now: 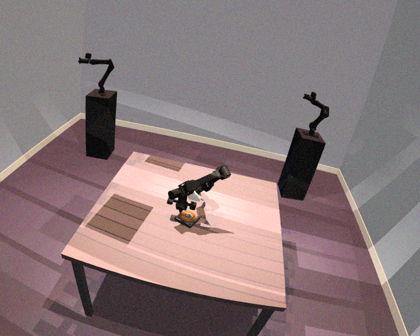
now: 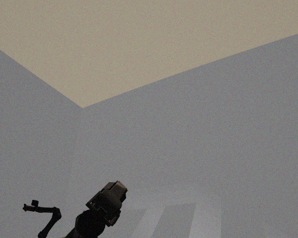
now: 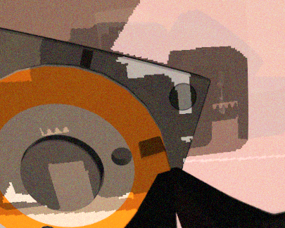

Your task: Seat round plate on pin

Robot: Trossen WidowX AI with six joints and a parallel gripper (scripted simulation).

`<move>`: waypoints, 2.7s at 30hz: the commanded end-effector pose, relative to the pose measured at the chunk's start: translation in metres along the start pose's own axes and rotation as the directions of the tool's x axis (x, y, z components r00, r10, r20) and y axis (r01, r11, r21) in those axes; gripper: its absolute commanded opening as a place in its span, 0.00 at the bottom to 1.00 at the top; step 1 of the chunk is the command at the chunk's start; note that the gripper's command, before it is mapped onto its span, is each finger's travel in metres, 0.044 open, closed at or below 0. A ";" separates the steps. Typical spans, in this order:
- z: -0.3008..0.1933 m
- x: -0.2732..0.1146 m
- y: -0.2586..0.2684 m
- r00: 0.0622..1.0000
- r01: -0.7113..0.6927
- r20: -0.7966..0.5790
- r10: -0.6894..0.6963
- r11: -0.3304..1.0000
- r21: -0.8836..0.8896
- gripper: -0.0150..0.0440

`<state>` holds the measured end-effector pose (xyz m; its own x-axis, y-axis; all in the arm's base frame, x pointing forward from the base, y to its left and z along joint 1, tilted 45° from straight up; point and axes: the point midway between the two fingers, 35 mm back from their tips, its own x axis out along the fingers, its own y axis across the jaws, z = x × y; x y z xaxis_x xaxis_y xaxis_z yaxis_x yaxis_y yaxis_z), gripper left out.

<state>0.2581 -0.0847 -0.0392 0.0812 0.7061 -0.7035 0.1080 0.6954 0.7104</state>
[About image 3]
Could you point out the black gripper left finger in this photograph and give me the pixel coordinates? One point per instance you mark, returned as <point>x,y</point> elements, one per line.
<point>157,210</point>

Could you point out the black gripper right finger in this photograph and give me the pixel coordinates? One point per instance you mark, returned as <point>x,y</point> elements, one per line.
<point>200,205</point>

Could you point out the orange round plate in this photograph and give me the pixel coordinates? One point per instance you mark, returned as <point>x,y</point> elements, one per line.
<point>73,100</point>

